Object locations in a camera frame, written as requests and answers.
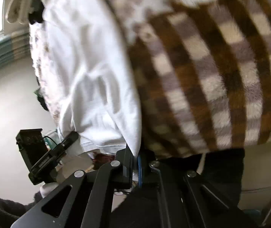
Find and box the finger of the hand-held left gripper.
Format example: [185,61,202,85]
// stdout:
[56,132,79,152]

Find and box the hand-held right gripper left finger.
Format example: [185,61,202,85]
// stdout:
[11,147,136,228]

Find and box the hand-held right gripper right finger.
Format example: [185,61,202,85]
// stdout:
[137,151,257,228]

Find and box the white t-shirt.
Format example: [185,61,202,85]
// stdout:
[30,0,143,156]

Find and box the person's left forearm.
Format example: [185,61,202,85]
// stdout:
[0,190,43,228]

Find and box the floral checked blanket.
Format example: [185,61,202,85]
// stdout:
[29,0,271,158]

